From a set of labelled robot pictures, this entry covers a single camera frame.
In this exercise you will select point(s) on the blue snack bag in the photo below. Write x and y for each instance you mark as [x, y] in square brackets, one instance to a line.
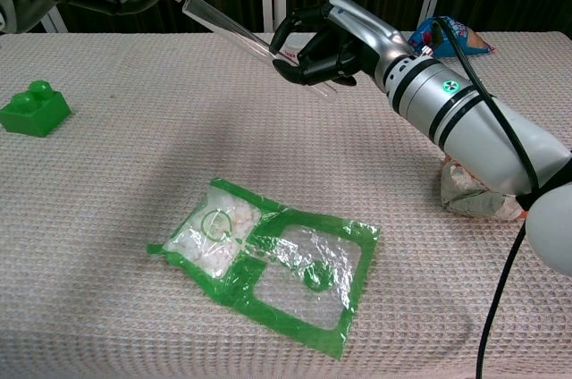
[476, 39]

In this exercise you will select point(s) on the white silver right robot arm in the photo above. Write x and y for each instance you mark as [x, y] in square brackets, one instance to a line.
[469, 120]

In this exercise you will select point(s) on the beige waffle tablecloth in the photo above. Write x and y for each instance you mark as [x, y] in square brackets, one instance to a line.
[134, 173]

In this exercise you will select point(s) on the green clear plastic bag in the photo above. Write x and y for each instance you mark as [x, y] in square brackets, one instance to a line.
[268, 231]

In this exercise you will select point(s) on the orange white crumpled snack bag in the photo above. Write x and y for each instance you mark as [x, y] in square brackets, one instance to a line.
[465, 200]

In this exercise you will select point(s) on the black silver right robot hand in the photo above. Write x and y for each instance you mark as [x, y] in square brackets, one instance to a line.
[357, 35]

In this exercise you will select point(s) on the green toy building block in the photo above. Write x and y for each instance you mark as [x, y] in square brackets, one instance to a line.
[36, 113]

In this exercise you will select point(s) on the clear glass test tube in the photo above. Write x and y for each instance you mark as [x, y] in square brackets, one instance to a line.
[214, 18]

